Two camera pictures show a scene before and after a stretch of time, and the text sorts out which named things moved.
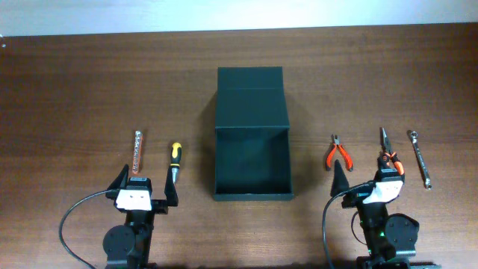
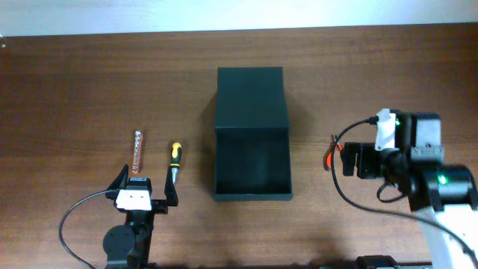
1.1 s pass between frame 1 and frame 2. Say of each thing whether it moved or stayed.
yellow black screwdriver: stayed
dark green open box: stayed
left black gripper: stayed
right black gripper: moved
